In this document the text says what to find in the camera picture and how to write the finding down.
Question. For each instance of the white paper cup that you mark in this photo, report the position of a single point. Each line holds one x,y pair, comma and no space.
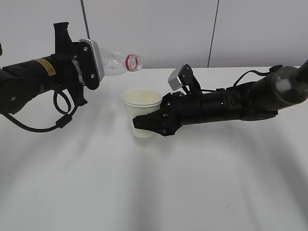
141,102

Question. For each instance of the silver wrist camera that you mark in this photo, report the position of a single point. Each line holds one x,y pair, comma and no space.
183,78
90,63

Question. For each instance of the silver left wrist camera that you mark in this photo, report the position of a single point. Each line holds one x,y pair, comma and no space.
90,63

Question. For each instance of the clear water bottle red label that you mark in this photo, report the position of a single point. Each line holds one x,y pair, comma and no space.
116,62

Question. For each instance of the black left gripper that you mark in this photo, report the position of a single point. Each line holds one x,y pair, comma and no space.
65,54

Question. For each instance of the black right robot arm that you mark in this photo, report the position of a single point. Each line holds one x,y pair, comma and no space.
279,88

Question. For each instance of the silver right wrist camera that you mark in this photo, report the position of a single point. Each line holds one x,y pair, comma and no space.
183,78

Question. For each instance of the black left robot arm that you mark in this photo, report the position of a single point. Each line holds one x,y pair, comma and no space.
22,82

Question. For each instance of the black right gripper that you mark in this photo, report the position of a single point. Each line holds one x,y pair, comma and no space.
176,110

